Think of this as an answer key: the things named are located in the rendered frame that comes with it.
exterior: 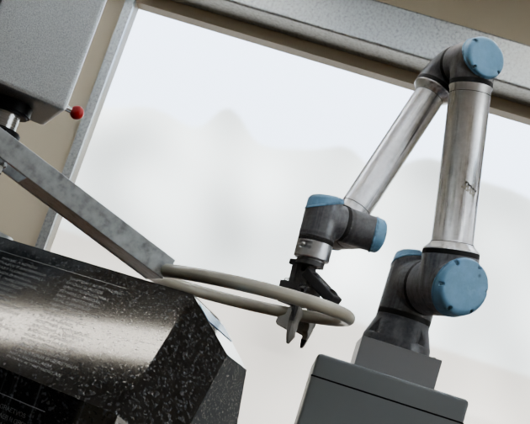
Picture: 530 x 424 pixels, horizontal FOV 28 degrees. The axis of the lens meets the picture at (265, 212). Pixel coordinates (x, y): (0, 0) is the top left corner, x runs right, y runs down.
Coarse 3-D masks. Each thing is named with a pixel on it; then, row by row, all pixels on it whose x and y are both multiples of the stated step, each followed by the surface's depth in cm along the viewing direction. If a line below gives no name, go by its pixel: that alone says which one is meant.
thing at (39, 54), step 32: (0, 0) 212; (32, 0) 214; (64, 0) 216; (96, 0) 219; (0, 32) 211; (32, 32) 213; (64, 32) 216; (0, 64) 210; (32, 64) 213; (64, 64) 215; (0, 96) 216; (32, 96) 213; (64, 96) 215
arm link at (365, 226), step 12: (360, 216) 263; (372, 216) 266; (348, 228) 261; (360, 228) 262; (372, 228) 263; (384, 228) 265; (348, 240) 263; (360, 240) 263; (372, 240) 264; (384, 240) 265
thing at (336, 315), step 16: (176, 272) 222; (192, 272) 219; (208, 272) 218; (176, 288) 253; (192, 288) 256; (208, 288) 259; (240, 288) 216; (256, 288) 216; (272, 288) 216; (224, 304) 261; (240, 304) 261; (256, 304) 261; (272, 304) 261; (304, 304) 218; (320, 304) 220; (336, 304) 225; (304, 320) 256; (320, 320) 252; (336, 320) 245; (352, 320) 233
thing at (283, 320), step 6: (288, 312) 256; (300, 312) 255; (282, 318) 257; (288, 318) 256; (300, 318) 256; (282, 324) 256; (288, 324) 254; (294, 324) 254; (288, 330) 254; (294, 330) 254; (288, 336) 254; (294, 336) 254; (288, 342) 254
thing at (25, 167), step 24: (0, 144) 214; (24, 168) 215; (48, 168) 217; (48, 192) 217; (72, 192) 219; (72, 216) 224; (96, 216) 221; (96, 240) 231; (120, 240) 222; (144, 240) 224; (144, 264) 224
